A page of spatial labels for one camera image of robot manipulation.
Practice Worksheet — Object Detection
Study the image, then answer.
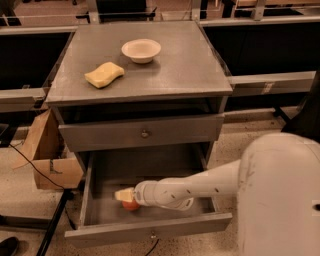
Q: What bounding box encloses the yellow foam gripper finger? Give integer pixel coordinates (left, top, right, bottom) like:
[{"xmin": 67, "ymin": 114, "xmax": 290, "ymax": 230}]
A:
[{"xmin": 114, "ymin": 187, "xmax": 134, "ymax": 202}]

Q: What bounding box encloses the red apple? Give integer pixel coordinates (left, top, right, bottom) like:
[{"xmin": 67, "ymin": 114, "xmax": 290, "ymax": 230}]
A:
[{"xmin": 122, "ymin": 200, "xmax": 140, "ymax": 211}]

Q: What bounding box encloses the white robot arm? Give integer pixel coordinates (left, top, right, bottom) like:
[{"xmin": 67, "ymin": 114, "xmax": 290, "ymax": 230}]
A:
[{"xmin": 115, "ymin": 133, "xmax": 320, "ymax": 256}]

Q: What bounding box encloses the grey open middle drawer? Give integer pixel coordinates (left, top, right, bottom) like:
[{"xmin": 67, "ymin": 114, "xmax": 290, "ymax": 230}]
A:
[{"xmin": 65, "ymin": 144, "xmax": 232, "ymax": 248}]

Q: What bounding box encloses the grey drawer cabinet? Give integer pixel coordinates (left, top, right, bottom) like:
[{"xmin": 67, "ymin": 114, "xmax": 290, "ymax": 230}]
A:
[{"xmin": 45, "ymin": 20, "xmax": 234, "ymax": 249}]

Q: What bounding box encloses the grey top drawer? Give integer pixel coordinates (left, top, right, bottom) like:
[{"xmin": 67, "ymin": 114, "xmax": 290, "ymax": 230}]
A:
[{"xmin": 59, "ymin": 114, "xmax": 224, "ymax": 152}]

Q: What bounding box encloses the cardboard box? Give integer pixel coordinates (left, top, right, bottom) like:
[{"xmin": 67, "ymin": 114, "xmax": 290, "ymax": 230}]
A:
[{"xmin": 12, "ymin": 110, "xmax": 83, "ymax": 190}]

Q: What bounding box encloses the yellow sponge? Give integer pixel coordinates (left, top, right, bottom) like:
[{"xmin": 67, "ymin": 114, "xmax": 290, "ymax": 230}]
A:
[{"xmin": 84, "ymin": 62, "xmax": 125, "ymax": 89}]

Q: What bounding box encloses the black shoe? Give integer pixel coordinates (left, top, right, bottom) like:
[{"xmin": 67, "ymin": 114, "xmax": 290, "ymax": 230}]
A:
[{"xmin": 0, "ymin": 237, "xmax": 19, "ymax": 256}]

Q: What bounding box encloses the white bowl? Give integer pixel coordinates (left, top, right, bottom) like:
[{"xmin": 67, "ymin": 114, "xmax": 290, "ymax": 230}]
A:
[{"xmin": 121, "ymin": 39, "xmax": 161, "ymax": 64}]

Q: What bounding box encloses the black office chair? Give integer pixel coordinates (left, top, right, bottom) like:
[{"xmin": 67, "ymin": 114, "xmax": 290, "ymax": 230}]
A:
[{"xmin": 282, "ymin": 71, "xmax": 320, "ymax": 143}]

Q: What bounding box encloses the black cable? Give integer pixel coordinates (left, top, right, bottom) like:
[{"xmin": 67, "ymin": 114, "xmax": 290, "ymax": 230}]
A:
[{"xmin": 8, "ymin": 143, "xmax": 77, "ymax": 231}]

